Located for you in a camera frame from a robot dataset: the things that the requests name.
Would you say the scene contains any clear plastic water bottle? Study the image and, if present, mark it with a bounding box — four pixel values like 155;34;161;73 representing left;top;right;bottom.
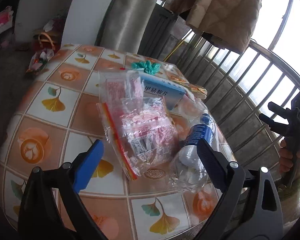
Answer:
170;110;216;192

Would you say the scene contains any person right hand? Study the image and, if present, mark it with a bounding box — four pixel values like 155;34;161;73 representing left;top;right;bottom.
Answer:
279;140;300;178

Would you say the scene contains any clear red zip bag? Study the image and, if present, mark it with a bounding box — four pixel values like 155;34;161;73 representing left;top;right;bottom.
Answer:
98;70;179;180

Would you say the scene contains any grey curtain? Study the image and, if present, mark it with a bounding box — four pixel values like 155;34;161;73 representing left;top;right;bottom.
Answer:
95;0;157;53

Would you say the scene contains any blue white medicine box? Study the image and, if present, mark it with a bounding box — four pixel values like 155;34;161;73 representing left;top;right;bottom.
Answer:
139;72;186;110

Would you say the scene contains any red gift bag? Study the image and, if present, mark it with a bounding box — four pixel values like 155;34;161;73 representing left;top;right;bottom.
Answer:
31;30;62;52

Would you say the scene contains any metal balcony railing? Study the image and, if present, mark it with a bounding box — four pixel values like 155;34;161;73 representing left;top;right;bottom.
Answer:
161;0;300;178

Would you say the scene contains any crumpled green plastic bag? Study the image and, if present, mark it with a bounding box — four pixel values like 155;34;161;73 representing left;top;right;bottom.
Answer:
131;60;161;75

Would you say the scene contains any yellow broom handle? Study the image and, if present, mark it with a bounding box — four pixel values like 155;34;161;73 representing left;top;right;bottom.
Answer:
163;40;184;62

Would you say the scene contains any colourful paper box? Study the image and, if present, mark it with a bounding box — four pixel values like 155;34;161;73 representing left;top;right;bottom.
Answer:
25;48;54;77

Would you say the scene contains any beige quilted jacket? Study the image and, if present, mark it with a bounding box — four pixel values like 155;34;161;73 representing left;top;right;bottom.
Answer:
170;0;262;54

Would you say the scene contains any patterned orange tablecloth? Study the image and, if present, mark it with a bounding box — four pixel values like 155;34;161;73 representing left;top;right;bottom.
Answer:
0;43;237;240

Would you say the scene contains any dark corrugated panel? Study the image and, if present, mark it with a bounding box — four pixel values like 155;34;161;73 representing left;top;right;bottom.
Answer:
138;4;178;59

